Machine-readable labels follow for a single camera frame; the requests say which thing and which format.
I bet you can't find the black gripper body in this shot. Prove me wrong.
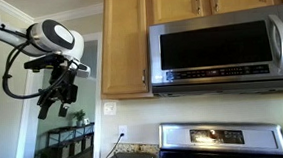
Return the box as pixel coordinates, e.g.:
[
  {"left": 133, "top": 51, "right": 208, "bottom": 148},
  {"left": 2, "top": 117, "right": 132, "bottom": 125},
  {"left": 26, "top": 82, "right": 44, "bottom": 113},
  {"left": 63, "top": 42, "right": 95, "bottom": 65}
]
[{"left": 34, "top": 59, "right": 81, "bottom": 107}]

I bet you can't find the tall wooden cabinet door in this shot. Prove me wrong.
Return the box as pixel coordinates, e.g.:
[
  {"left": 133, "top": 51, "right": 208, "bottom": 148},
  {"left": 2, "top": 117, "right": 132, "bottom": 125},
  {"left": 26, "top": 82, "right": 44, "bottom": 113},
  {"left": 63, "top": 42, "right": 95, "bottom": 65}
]
[{"left": 95, "top": 0, "right": 153, "bottom": 97}]

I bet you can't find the green potted plant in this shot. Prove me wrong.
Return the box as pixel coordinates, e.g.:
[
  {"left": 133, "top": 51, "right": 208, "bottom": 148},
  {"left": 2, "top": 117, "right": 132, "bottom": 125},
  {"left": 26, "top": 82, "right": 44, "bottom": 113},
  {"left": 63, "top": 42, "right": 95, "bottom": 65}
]
[{"left": 70, "top": 108, "right": 88, "bottom": 128}]

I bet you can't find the dark shelf unit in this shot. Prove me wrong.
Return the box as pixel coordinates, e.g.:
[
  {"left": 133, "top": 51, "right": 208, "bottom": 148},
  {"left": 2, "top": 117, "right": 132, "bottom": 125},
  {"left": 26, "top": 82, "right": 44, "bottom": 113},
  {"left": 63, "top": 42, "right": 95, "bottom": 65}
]
[{"left": 44, "top": 121, "right": 98, "bottom": 158}]

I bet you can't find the woven storage basket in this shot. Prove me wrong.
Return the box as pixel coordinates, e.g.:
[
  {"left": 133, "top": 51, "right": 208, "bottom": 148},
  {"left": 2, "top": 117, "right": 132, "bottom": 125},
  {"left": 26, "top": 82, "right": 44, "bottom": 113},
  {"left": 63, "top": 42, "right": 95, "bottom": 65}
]
[
  {"left": 70, "top": 139, "right": 85, "bottom": 157},
  {"left": 82, "top": 135, "right": 94, "bottom": 151},
  {"left": 57, "top": 143, "right": 71, "bottom": 158}
]

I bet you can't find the stainless steel stove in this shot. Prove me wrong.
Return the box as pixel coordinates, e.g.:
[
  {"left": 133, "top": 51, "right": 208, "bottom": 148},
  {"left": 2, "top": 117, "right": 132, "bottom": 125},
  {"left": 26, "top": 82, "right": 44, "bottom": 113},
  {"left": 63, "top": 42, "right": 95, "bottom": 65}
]
[{"left": 156, "top": 114, "right": 283, "bottom": 158}]

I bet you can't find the stainless steel microwave oven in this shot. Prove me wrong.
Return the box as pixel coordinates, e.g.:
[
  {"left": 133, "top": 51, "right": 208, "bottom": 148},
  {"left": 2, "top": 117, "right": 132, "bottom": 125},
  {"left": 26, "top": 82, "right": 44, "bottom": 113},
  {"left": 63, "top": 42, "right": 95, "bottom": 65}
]
[{"left": 145, "top": 2, "right": 283, "bottom": 101}]

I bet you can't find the white door frame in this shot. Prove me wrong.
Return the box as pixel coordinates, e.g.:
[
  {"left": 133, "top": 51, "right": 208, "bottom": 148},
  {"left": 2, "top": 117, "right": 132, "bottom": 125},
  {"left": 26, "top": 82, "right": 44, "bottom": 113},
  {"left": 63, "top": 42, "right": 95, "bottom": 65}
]
[{"left": 2, "top": 31, "right": 111, "bottom": 158}]

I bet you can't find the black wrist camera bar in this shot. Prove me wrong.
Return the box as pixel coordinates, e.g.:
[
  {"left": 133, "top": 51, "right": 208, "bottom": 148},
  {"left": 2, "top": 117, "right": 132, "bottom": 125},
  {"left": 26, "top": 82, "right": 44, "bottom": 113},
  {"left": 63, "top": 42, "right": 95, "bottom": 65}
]
[{"left": 23, "top": 53, "right": 65, "bottom": 73}]

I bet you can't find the white light switch plate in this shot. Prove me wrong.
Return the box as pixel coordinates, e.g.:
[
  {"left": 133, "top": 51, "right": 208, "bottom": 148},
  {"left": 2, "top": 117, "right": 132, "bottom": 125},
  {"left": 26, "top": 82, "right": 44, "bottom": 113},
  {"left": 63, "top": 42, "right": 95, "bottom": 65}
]
[{"left": 102, "top": 101, "right": 118, "bottom": 117}]

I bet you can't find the white wall outlet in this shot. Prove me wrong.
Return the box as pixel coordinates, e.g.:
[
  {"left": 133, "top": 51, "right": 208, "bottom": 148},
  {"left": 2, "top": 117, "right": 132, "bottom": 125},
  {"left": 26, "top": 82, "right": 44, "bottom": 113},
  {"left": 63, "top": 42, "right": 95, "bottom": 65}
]
[{"left": 118, "top": 124, "right": 129, "bottom": 142}]

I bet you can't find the black power cord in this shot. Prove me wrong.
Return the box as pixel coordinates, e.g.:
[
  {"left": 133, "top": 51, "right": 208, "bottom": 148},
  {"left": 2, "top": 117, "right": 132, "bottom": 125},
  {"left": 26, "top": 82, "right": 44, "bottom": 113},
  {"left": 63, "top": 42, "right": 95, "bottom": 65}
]
[{"left": 101, "top": 132, "right": 127, "bottom": 158}]

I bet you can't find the metal cabinet door handle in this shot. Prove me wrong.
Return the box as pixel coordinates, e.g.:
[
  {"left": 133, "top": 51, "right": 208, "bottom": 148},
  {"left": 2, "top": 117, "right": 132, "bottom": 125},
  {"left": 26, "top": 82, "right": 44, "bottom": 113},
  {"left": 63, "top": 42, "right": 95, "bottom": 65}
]
[
  {"left": 211, "top": 0, "right": 219, "bottom": 13},
  {"left": 194, "top": 0, "right": 202, "bottom": 15},
  {"left": 141, "top": 69, "right": 148, "bottom": 87}
]

